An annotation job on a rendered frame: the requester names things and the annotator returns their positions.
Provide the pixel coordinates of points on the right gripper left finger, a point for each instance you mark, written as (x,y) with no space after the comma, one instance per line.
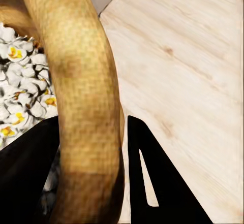
(24,168)

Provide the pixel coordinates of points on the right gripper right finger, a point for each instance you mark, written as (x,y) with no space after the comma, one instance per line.
(177,203)

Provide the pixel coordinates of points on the popcorn bag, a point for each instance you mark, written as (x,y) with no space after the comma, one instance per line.
(90,115)

